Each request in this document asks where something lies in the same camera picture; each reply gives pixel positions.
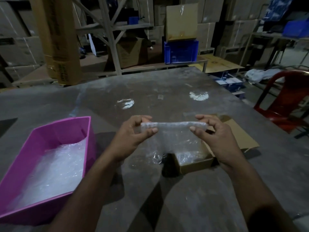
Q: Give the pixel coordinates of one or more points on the person's right hand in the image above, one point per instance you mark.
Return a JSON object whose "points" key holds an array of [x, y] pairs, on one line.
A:
{"points": [[219, 144]]}

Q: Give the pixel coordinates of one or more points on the person's left hand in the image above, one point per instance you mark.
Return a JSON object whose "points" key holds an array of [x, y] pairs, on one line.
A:
{"points": [[128, 142]]}

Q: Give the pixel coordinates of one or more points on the small brown cardboard box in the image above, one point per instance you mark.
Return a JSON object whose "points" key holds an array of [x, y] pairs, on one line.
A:
{"points": [[195, 167]]}

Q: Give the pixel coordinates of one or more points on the clear drinking glass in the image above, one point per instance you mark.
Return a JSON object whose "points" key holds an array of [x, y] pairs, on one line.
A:
{"points": [[160, 158]]}

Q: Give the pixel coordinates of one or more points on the pile of bubble wrap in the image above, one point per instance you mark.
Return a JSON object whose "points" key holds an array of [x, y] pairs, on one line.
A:
{"points": [[53, 171]]}

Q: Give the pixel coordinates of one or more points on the person's left forearm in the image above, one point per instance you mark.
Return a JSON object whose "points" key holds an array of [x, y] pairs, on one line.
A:
{"points": [[91, 198]]}

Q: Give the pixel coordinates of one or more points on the person's right forearm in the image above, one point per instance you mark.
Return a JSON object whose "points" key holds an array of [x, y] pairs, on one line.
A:
{"points": [[253, 198]]}

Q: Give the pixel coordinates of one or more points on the blue and white product box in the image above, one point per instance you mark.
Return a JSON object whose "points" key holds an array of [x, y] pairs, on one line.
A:
{"points": [[220, 83], [235, 84]]}

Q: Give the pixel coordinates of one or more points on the dark blue product box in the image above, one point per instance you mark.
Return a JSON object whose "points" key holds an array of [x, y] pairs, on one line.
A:
{"points": [[223, 75]]}

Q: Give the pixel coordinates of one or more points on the flattened printed cardboard sheet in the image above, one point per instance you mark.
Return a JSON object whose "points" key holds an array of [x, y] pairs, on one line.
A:
{"points": [[217, 62]]}

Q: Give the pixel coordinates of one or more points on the tall narrow cardboard carton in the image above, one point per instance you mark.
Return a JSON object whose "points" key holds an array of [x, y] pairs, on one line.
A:
{"points": [[58, 41]]}

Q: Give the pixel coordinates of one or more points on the flat cardboard sheet with tape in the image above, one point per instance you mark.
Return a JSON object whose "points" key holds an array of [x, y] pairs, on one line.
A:
{"points": [[181, 21]]}

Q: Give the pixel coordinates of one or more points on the pink plastic bin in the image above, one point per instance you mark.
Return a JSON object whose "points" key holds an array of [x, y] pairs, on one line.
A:
{"points": [[60, 132]]}

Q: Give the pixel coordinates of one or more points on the red plastic chair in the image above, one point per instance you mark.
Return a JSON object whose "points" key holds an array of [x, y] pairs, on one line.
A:
{"points": [[284, 103]]}

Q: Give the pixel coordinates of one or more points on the white plastic bag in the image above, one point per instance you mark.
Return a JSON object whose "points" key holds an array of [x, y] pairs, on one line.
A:
{"points": [[258, 74]]}

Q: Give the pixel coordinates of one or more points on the open brown carton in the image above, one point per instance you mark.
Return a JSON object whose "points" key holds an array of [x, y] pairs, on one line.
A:
{"points": [[131, 53]]}

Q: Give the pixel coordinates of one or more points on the blue plastic crate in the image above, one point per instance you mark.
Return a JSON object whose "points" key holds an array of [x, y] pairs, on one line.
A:
{"points": [[181, 51]]}

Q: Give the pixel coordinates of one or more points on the small dark object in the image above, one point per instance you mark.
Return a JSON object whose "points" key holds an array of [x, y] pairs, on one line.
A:
{"points": [[82, 51]]}

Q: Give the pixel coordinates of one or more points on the white paper sheet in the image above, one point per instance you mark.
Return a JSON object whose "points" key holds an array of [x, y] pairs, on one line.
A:
{"points": [[92, 45]]}

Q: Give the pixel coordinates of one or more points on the grey metal storage rack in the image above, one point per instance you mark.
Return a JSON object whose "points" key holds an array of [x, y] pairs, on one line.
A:
{"points": [[109, 33]]}

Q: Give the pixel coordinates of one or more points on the small blue bin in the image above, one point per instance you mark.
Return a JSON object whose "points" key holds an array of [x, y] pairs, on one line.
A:
{"points": [[133, 20]]}

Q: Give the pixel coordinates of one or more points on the blue plastic tray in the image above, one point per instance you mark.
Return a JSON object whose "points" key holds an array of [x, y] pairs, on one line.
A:
{"points": [[295, 30]]}

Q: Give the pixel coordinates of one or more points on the blue patterned bag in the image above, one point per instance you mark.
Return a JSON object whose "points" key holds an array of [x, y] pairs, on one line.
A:
{"points": [[277, 8]]}

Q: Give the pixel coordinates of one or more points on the metal frame table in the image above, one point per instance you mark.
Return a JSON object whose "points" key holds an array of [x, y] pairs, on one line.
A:
{"points": [[268, 34]]}

